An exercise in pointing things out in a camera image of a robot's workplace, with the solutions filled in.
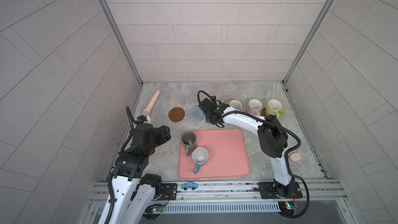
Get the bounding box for blue woven coaster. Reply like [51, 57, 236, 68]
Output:
[188, 108, 204, 122]

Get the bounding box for teal handled mug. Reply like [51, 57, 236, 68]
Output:
[229, 100, 243, 111]

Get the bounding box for dark wooden coaster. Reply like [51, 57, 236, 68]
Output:
[168, 107, 185, 122]
[261, 108, 268, 117]

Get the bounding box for grey metal mug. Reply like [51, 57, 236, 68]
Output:
[181, 131, 197, 157]

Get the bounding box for white mug pink handle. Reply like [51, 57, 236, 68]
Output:
[246, 99, 262, 116]

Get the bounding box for blue handled mug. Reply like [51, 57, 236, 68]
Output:
[192, 147, 209, 174]

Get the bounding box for green mug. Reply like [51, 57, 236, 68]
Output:
[265, 99, 285, 118]

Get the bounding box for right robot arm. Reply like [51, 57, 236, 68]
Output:
[197, 90, 302, 198]

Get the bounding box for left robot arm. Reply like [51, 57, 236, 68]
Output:
[99, 103, 171, 224]

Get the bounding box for beige wooden pestle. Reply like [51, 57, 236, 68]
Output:
[142, 90, 160, 116]

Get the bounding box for pink silicone tray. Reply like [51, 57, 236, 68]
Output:
[178, 129, 250, 180]

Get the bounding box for blue toy car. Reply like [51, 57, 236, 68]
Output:
[181, 182, 198, 190]

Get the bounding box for left circuit board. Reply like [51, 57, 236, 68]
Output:
[145, 204, 164, 215]

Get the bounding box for circuit board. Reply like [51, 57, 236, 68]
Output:
[145, 204, 164, 215]
[278, 202, 300, 216]

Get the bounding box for pink round disc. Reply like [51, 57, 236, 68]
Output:
[288, 152, 302, 162]

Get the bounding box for right circuit board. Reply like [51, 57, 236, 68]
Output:
[278, 202, 300, 216]

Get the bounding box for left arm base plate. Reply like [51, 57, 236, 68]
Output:
[152, 183, 178, 201]

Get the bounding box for aluminium rail frame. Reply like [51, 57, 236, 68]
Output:
[77, 178, 359, 224]

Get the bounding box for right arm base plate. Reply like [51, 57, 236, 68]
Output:
[258, 181, 303, 199]

